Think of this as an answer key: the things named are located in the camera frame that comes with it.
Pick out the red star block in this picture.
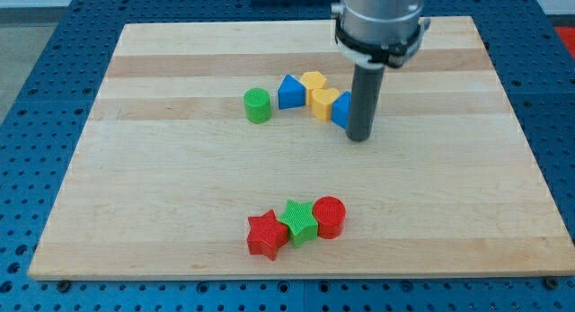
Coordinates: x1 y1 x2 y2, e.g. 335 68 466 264
246 209 288 261

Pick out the yellow heart block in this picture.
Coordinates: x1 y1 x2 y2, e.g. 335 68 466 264
310 88 341 121

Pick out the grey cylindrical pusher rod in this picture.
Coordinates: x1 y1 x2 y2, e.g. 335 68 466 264
346 65 385 142

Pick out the wooden board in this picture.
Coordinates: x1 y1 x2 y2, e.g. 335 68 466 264
29 16 574 281

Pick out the yellow hexagon block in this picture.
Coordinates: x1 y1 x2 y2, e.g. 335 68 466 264
299 71 328 105

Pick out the red cylinder block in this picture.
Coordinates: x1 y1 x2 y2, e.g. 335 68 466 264
312 196 347 239

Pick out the blue triangle block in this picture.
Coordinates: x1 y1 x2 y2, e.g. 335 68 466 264
278 75 306 110

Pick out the green cylinder block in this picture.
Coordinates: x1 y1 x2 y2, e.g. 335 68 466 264
243 87 271 124

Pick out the green star block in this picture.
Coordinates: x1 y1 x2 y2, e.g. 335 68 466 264
278 200 318 248

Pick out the blue cube block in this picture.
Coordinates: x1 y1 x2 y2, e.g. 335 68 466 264
332 91 351 129

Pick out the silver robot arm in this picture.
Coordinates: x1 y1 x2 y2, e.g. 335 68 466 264
332 0 430 70

